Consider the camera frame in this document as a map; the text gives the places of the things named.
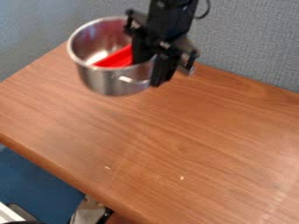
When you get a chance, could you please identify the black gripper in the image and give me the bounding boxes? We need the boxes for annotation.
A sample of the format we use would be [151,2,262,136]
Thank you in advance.
[124,0,199,87]

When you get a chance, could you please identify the red plastic block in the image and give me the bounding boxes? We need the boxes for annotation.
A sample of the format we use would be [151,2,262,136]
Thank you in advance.
[94,45,134,67]

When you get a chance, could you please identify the stainless steel pot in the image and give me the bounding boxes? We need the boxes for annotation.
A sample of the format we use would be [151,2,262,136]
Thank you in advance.
[67,16,155,95]

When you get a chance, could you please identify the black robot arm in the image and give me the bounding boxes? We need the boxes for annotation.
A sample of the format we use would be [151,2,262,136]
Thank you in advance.
[124,0,211,87]

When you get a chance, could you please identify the white and black floor object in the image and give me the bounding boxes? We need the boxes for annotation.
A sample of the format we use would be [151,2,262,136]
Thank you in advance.
[0,202,40,224]

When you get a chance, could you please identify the grey table leg bracket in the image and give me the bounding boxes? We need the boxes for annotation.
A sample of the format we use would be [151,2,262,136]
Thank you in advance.
[70,195,114,224]

